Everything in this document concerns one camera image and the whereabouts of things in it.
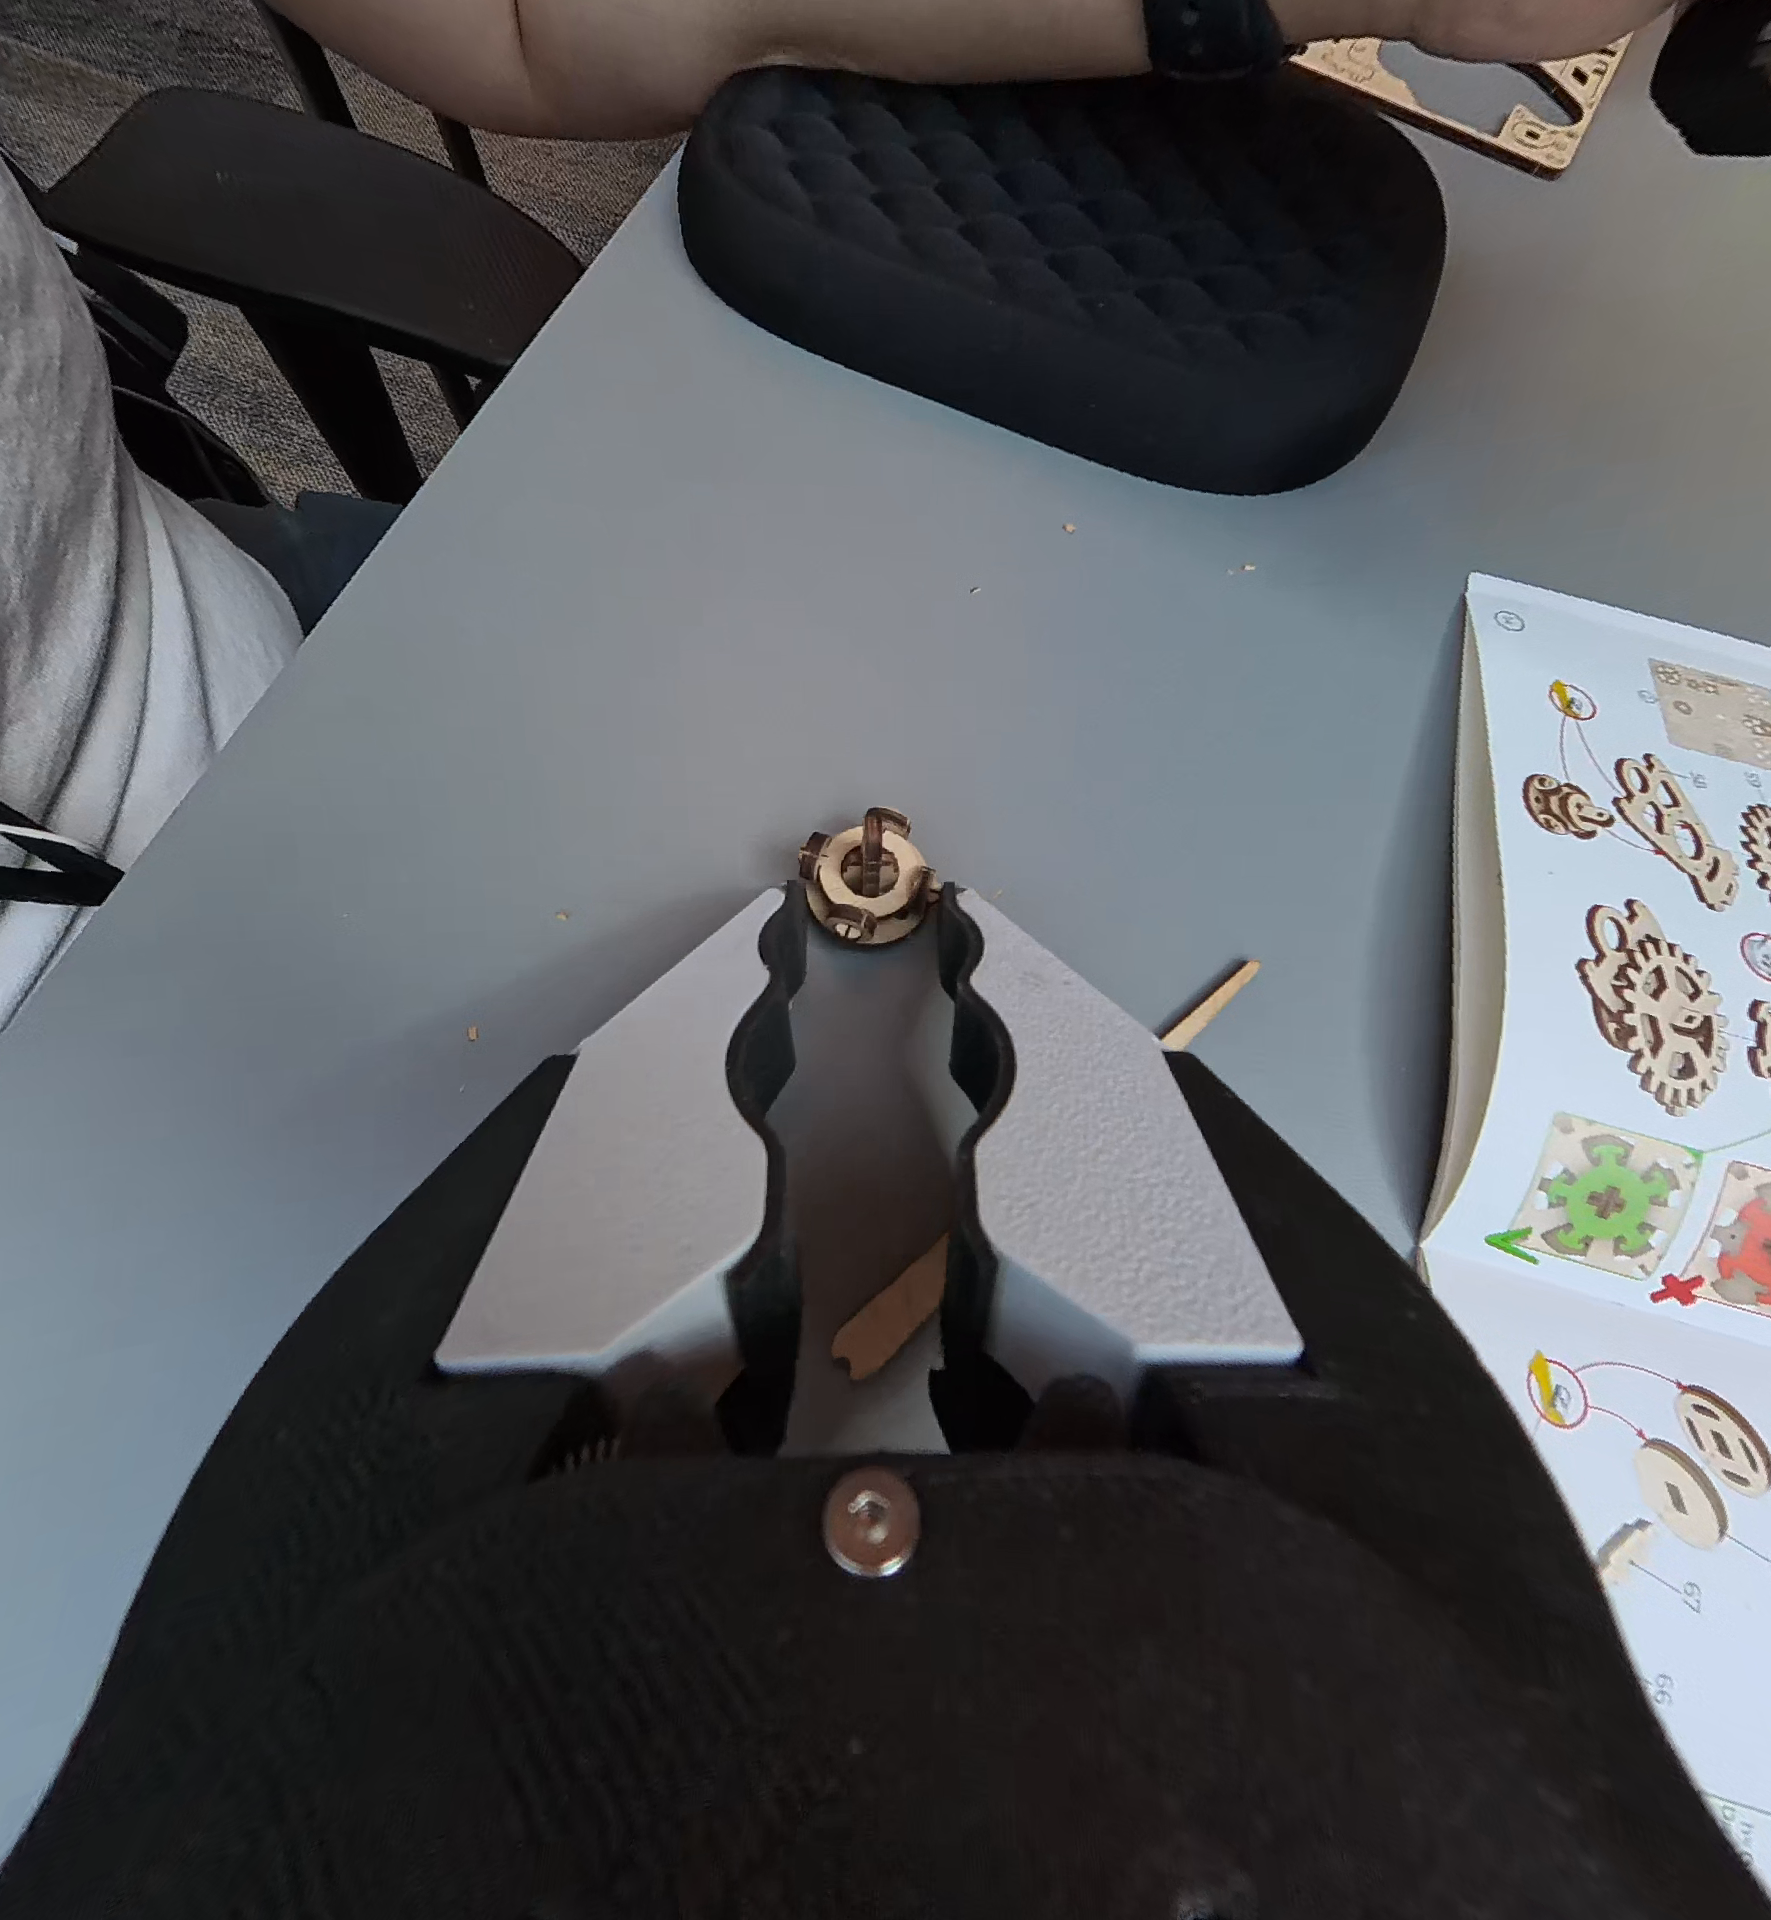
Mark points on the person's left forearm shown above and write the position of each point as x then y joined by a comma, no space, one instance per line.
675,54

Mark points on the person's left hand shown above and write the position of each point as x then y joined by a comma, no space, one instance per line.
1500,20

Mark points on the illustrated instruction booklet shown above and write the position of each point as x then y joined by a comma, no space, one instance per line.
1621,976

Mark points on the black office chair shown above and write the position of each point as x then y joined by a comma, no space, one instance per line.
299,224

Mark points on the person in white t-shirt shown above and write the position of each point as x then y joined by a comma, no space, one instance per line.
31,525

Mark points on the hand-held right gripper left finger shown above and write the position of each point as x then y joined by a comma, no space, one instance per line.
630,1201

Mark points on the black wristband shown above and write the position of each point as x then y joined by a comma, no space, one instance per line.
1215,33

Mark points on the grey desk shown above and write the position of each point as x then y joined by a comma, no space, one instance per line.
675,675

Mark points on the black wrist rest pad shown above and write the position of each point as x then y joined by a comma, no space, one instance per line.
1065,269

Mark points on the thin wooden stick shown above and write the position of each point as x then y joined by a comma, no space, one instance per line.
891,1321

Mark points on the wooden puzzle parts sheet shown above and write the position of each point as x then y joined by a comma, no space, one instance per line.
1513,113

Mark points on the small wooden gear assembly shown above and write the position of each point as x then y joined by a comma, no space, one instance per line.
864,885

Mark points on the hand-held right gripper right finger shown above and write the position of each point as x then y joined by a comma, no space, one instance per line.
1110,1201

